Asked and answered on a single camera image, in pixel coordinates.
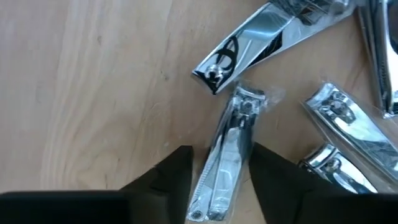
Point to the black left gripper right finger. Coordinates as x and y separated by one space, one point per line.
289 193

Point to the silver nail clipper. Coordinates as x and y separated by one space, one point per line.
384 62
354 127
335 165
258 34
227 155

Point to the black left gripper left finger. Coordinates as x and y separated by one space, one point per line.
161 193

